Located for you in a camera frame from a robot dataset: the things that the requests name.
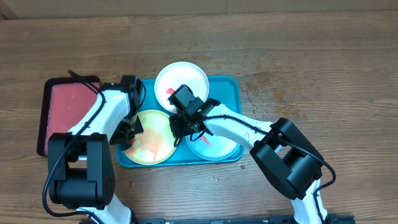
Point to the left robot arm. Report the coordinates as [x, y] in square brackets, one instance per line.
[81, 179]

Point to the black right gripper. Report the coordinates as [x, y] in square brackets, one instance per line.
[175, 128]

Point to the teal plastic tray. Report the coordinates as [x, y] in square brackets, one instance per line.
[222, 88]

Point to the light blue plate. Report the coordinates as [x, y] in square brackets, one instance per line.
[214, 148]

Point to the yellow-green plate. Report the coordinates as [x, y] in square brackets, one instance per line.
[156, 143]

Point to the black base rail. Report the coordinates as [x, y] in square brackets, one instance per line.
[274, 219]

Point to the white plate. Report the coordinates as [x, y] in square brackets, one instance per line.
[176, 74]

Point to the dark red-lined tray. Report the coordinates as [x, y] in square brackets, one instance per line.
[65, 102]

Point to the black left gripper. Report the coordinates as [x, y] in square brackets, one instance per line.
[137, 127]

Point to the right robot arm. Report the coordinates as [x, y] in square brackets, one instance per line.
[285, 156]

